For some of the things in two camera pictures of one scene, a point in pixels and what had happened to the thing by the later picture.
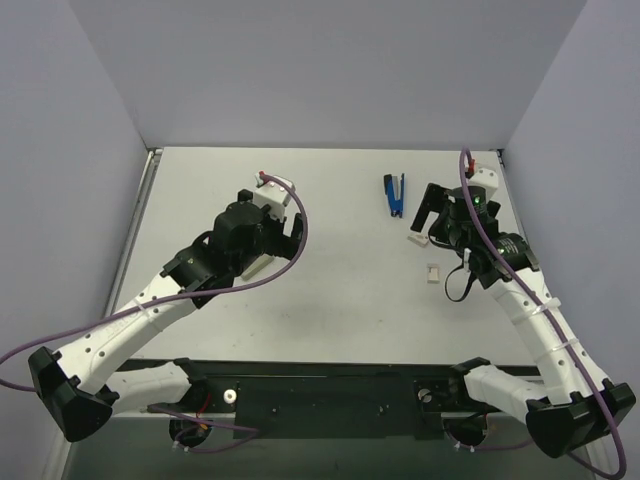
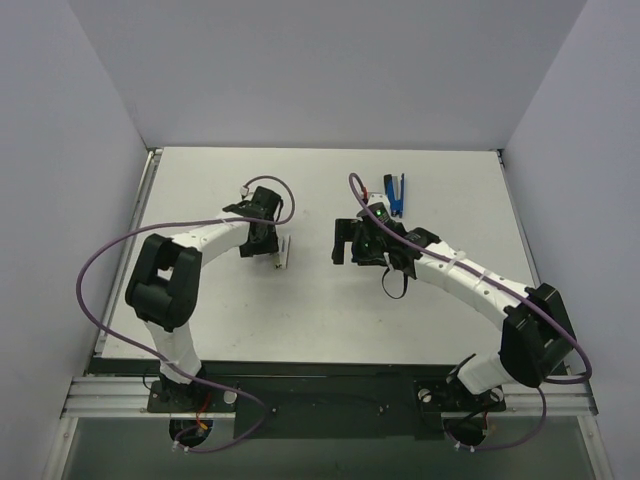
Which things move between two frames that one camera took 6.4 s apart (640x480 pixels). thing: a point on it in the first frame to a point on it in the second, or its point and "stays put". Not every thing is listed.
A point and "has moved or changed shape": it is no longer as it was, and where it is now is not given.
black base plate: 331,400 stays put
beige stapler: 258,267 has moved or changed shape
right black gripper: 439,212 to 353,240
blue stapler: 394,190 stays put
